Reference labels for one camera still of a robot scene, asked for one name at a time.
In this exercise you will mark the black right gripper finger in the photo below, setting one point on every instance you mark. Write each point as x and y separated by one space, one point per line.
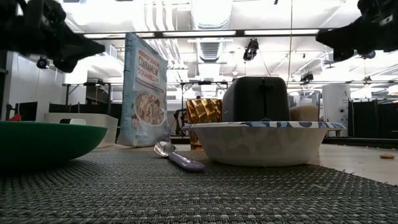
342 37
343 54

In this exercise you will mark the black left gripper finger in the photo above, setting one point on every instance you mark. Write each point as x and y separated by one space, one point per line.
66 65
81 48

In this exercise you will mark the cinnamon squares cereal box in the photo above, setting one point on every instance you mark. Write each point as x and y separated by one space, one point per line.
146 93

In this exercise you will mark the green plate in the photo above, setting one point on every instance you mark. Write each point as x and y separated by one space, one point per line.
46 143

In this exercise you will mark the blue patterned paper bowl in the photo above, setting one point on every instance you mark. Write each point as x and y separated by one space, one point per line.
261 146

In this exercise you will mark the black monitor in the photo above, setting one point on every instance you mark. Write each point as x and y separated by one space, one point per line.
28 110

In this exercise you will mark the white plastic tray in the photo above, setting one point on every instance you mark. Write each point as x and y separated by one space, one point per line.
102 124

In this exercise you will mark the clear glass of milk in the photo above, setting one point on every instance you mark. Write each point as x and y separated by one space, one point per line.
304 112

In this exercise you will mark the black room partition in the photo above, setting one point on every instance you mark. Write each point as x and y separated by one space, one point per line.
373 119

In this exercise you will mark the small red object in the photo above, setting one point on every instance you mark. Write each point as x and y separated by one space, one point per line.
15 118

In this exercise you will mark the black toaster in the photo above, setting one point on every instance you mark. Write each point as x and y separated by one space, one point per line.
245 102

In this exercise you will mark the loose cereal piece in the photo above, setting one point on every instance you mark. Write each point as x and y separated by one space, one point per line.
387 156

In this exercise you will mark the amber faceted glass tumbler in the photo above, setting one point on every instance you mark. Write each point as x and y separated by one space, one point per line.
202 112

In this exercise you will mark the grey woven placemat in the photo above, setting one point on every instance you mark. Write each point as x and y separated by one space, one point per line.
186 196

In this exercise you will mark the black ceiling camera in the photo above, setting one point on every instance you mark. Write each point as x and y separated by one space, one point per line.
251 49
307 77
42 63
368 55

